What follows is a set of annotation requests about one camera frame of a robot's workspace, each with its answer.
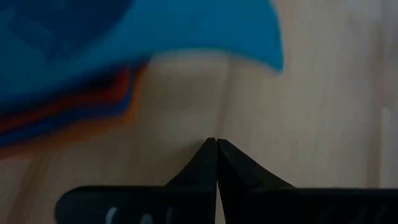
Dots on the orange measuring cup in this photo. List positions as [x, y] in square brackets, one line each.
[93, 130]

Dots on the red measuring cup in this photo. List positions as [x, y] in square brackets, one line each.
[77, 102]

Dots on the light blue measuring cup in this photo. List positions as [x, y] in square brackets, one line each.
[202, 25]

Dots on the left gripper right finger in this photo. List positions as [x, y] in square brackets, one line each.
[280, 205]

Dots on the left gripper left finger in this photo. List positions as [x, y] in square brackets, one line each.
[140, 205]

